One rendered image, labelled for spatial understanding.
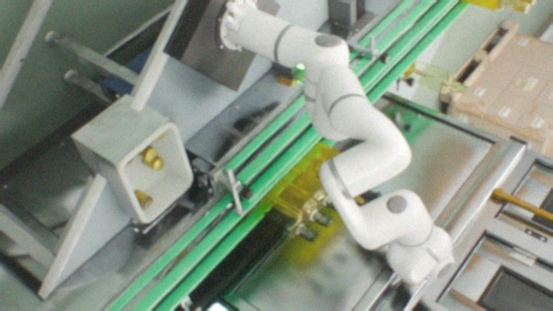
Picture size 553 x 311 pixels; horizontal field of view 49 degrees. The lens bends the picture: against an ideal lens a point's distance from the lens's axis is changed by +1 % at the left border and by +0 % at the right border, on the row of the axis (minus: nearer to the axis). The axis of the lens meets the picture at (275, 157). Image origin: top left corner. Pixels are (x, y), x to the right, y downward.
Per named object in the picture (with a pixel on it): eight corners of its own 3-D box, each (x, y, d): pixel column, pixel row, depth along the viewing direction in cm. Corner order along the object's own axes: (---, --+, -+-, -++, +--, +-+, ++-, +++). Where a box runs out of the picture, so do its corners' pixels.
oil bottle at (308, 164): (274, 166, 174) (334, 199, 164) (271, 153, 170) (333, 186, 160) (286, 154, 177) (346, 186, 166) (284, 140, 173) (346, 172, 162)
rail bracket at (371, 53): (345, 52, 180) (384, 66, 173) (344, 31, 175) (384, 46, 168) (352, 45, 182) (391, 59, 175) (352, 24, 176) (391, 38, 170)
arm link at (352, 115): (309, 113, 117) (327, 161, 106) (373, 79, 115) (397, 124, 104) (338, 157, 126) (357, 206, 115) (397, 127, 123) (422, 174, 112)
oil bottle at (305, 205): (247, 193, 169) (308, 228, 158) (244, 179, 165) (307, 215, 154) (260, 180, 172) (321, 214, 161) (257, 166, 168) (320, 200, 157)
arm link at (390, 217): (405, 169, 130) (343, 199, 132) (379, 123, 112) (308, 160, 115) (439, 234, 121) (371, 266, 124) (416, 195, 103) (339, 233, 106)
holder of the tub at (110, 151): (128, 223, 155) (148, 238, 151) (92, 149, 135) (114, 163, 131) (175, 180, 163) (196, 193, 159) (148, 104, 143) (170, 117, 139)
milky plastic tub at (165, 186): (122, 212, 151) (145, 228, 147) (92, 149, 135) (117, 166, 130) (172, 168, 159) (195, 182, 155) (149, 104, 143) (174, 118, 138)
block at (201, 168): (196, 187, 160) (214, 199, 157) (187, 164, 154) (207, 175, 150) (205, 179, 162) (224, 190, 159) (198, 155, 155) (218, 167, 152)
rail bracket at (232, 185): (216, 204, 158) (252, 225, 152) (203, 161, 146) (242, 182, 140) (224, 196, 160) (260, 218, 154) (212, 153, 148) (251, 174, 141)
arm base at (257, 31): (204, 29, 138) (255, 53, 131) (231, -19, 138) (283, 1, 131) (237, 56, 152) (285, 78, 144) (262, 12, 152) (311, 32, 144)
